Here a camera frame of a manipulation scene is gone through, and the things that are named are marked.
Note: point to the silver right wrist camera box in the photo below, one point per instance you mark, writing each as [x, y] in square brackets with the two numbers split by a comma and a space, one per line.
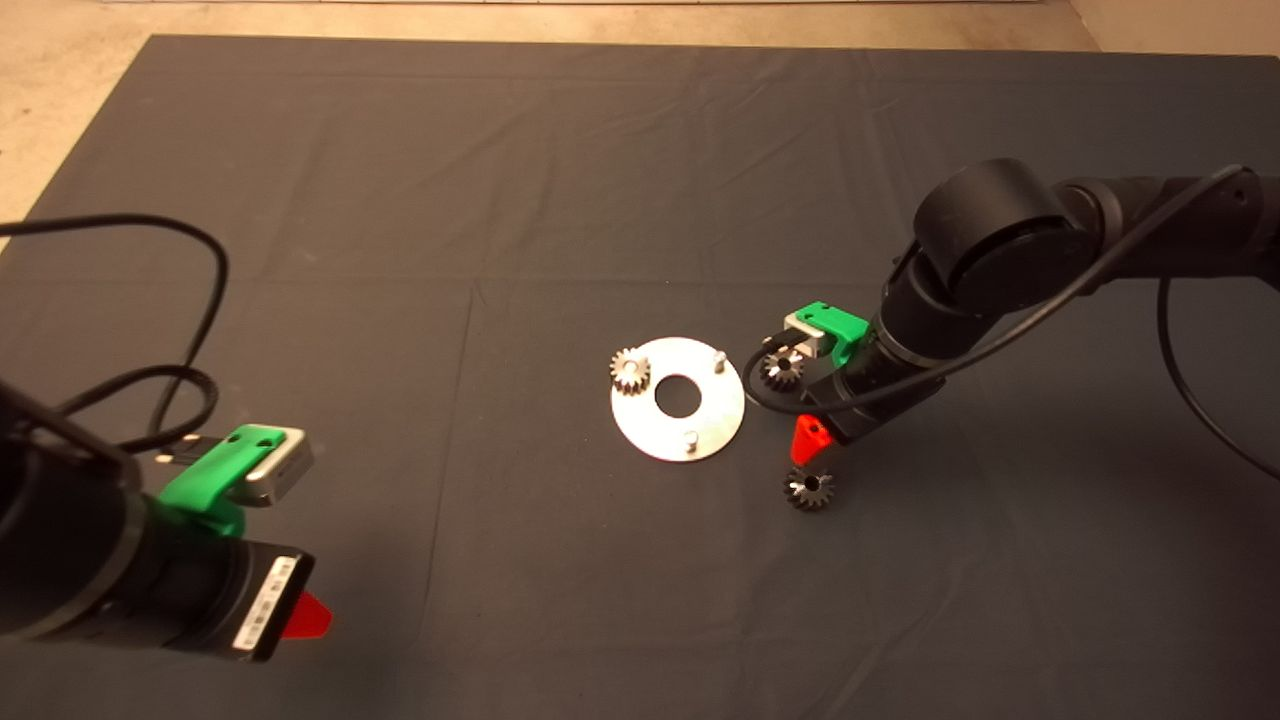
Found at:
[803, 335]

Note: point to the green left camera mount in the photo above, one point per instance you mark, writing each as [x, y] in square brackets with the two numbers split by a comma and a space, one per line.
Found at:
[210, 475]

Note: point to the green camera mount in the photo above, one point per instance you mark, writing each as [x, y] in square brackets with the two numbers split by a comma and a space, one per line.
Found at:
[840, 325]
[210, 475]

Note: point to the small steel planetary gear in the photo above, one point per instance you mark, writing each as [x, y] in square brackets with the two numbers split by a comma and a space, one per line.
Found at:
[782, 375]
[630, 378]
[800, 495]

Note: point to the round metal carrier plate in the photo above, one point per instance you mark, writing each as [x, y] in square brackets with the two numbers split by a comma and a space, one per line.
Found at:
[720, 420]

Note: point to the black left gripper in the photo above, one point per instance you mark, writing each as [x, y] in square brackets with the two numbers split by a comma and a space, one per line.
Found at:
[220, 595]

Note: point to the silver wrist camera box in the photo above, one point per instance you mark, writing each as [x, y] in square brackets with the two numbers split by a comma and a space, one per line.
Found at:
[803, 335]
[280, 470]

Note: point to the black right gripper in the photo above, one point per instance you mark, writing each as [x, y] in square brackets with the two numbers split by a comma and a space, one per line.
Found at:
[880, 400]

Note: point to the dark grey table cloth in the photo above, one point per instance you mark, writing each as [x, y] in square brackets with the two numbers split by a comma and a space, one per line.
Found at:
[640, 150]

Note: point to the green right camera mount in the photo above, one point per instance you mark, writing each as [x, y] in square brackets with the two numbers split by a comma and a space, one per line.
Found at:
[840, 325]

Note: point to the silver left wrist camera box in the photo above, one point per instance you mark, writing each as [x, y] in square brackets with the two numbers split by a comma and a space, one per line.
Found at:
[280, 470]

